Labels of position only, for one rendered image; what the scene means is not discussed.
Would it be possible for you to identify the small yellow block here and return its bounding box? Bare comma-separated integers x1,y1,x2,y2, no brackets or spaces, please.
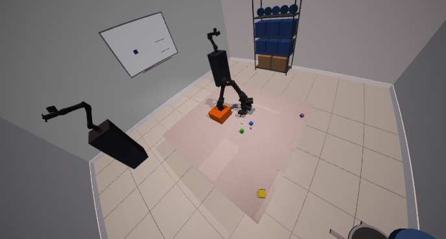
258,190,266,199

